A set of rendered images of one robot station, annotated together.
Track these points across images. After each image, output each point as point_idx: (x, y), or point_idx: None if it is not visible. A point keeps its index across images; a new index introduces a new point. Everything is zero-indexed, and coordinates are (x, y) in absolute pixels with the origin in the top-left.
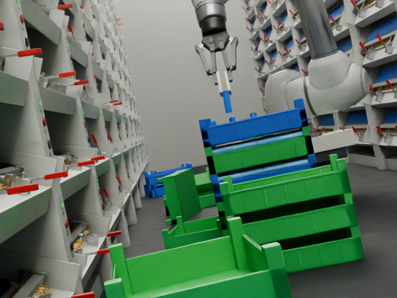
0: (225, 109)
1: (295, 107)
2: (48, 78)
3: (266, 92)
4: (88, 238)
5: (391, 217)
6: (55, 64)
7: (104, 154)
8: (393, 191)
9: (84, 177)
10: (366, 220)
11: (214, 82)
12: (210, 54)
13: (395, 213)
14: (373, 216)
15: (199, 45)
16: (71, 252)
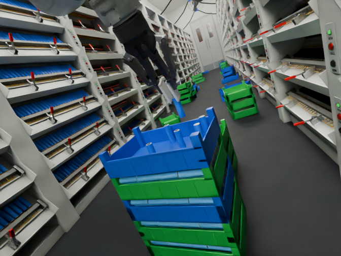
0: (183, 112)
1: (110, 157)
2: (272, 29)
3: None
4: (315, 118)
5: (120, 236)
6: None
7: None
8: None
9: (310, 85)
10: (129, 246)
11: (177, 85)
12: (160, 56)
13: (109, 247)
14: (117, 255)
15: (159, 35)
16: (274, 90)
